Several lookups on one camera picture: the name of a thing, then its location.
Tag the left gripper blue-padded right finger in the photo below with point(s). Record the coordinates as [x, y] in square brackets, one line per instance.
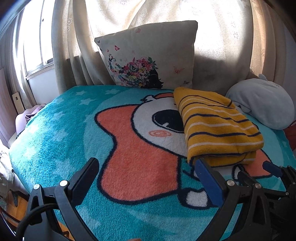
[253, 222]

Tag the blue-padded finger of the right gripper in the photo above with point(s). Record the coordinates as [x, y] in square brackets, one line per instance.
[286, 174]

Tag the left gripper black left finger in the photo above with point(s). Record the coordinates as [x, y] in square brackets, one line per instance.
[40, 222]

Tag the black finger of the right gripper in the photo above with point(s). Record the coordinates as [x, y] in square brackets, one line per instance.
[244, 178]

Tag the yellow striped knit sweater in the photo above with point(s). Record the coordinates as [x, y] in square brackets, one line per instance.
[215, 130]

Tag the red fabric item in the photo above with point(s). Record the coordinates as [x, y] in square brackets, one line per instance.
[290, 134]

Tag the teal cartoon fleece blanket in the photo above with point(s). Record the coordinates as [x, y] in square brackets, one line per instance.
[145, 187]

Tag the lilac cloth beside bed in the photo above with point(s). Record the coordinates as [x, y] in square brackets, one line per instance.
[26, 116]

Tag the grey fluffy cushion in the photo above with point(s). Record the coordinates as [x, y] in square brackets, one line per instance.
[218, 75]

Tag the white floral butterfly pillow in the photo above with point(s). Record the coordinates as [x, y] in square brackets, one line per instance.
[151, 56]

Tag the white wall switch plate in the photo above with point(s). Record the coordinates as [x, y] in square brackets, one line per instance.
[18, 103]

